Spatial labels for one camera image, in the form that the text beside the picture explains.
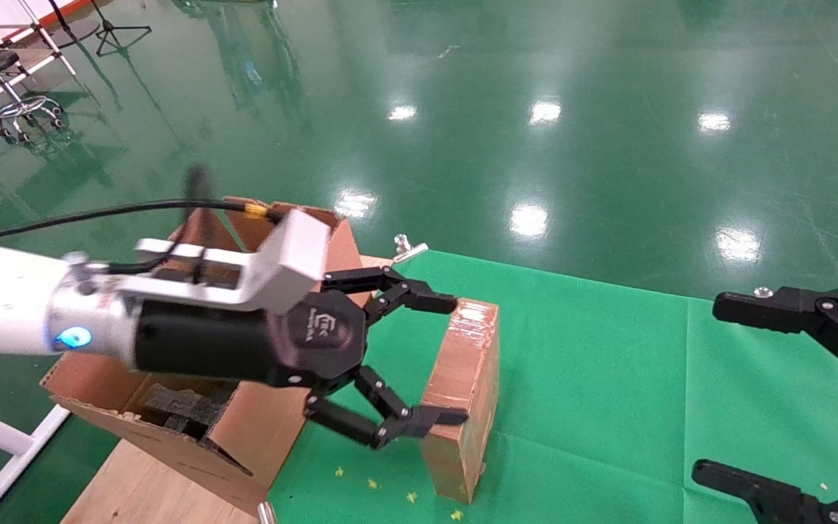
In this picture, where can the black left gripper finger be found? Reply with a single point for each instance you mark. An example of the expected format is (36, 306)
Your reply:
(419, 297)
(401, 426)

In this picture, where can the white pipe frame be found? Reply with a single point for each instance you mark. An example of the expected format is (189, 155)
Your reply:
(4, 451)

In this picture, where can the green table cloth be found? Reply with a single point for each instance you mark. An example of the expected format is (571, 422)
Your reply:
(608, 407)

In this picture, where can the black swivel stool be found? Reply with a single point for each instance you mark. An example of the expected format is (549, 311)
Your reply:
(4, 80)

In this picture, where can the black tripod stand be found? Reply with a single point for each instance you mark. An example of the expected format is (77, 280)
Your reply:
(117, 29)

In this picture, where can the black foam block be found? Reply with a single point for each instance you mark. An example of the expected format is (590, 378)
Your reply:
(186, 407)

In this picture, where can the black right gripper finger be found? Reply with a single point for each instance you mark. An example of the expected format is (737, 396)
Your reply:
(768, 495)
(819, 313)

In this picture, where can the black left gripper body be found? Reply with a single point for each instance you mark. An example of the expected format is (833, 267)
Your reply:
(244, 346)

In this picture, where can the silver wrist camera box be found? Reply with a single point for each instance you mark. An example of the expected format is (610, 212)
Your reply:
(288, 262)

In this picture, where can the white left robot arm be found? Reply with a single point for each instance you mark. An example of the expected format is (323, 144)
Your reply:
(4, 306)

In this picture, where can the large open cardboard carton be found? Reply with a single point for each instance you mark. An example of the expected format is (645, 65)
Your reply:
(259, 429)

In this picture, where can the small taped cardboard box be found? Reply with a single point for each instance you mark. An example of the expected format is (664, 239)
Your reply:
(463, 378)

